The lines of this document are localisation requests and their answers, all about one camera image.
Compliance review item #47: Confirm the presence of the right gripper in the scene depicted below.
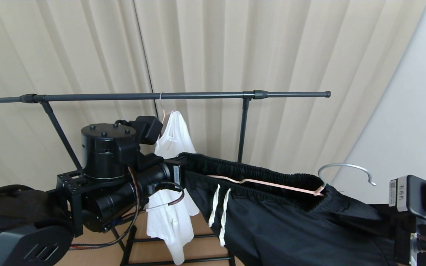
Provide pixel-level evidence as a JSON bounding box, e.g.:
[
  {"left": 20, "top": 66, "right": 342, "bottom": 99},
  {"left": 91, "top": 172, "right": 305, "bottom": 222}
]
[{"left": 394, "top": 218, "right": 426, "bottom": 266}]

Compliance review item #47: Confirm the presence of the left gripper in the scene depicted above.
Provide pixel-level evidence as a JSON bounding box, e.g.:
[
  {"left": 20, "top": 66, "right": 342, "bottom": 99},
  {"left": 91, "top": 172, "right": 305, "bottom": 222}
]
[{"left": 87, "top": 157, "right": 187, "bottom": 231}]

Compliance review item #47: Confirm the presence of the white printed t-shirt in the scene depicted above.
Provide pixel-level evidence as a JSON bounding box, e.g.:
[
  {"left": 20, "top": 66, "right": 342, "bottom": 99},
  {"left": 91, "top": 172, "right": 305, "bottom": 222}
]
[{"left": 146, "top": 110, "right": 200, "bottom": 266}]

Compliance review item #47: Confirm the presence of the pink clothes hanger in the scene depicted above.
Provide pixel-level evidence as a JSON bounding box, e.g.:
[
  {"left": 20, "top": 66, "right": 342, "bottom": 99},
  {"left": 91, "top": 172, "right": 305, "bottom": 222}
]
[
  {"left": 158, "top": 92, "right": 171, "bottom": 128},
  {"left": 207, "top": 164, "right": 377, "bottom": 196}
]

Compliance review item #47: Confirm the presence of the black garment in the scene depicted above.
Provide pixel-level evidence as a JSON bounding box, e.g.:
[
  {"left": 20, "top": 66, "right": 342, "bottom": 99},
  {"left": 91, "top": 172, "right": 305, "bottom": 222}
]
[{"left": 179, "top": 152, "right": 398, "bottom": 266}]

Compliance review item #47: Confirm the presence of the black clothes rack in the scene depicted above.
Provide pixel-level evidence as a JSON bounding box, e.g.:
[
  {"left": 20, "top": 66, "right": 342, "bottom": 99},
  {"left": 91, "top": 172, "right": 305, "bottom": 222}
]
[{"left": 0, "top": 91, "right": 332, "bottom": 266}]

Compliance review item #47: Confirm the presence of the beige curtain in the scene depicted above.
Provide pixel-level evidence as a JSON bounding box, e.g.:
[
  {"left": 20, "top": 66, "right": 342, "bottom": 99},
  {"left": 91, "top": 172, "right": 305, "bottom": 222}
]
[{"left": 0, "top": 0, "right": 426, "bottom": 192}]

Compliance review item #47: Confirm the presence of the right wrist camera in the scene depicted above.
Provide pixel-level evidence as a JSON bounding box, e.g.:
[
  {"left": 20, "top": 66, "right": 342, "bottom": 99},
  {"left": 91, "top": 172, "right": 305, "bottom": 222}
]
[{"left": 389, "top": 175, "right": 426, "bottom": 226}]

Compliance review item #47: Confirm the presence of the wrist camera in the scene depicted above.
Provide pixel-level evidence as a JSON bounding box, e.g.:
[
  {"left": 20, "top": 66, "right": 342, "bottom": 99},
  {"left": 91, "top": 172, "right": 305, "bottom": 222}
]
[
  {"left": 115, "top": 116, "right": 163, "bottom": 145},
  {"left": 389, "top": 175, "right": 426, "bottom": 226}
]

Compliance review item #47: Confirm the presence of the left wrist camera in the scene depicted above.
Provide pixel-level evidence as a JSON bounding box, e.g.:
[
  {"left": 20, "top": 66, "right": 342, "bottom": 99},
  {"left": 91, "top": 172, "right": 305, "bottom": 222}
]
[{"left": 115, "top": 116, "right": 163, "bottom": 145}]

